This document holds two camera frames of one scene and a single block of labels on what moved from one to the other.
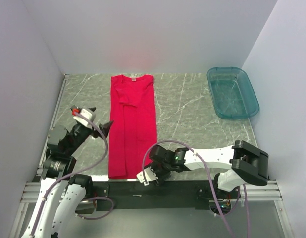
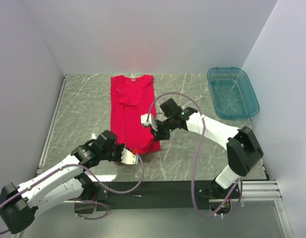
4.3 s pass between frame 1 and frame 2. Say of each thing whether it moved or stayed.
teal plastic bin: stayed
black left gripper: moved
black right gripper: moved
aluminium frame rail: stayed
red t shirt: moved
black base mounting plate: stayed
